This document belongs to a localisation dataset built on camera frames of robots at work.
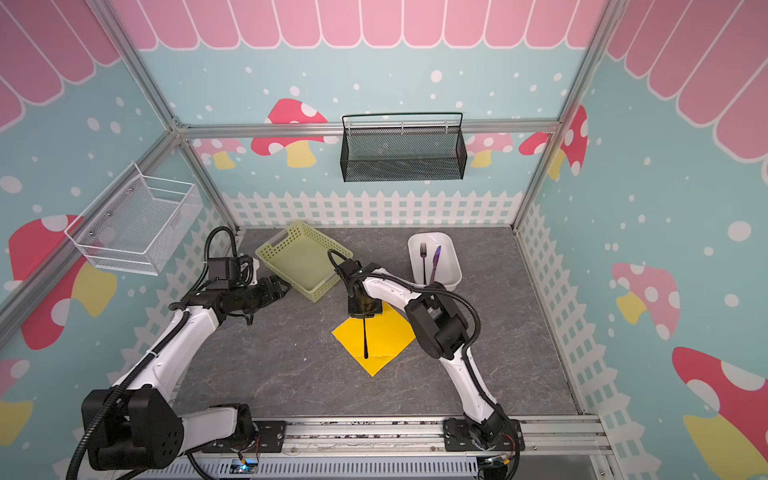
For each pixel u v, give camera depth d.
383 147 0.98
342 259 0.89
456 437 0.74
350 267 0.80
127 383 0.41
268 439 0.74
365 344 0.89
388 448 0.74
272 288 0.75
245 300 0.69
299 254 1.15
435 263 1.09
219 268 0.65
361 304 0.83
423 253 1.13
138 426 0.40
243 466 0.73
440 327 0.56
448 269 1.07
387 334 0.92
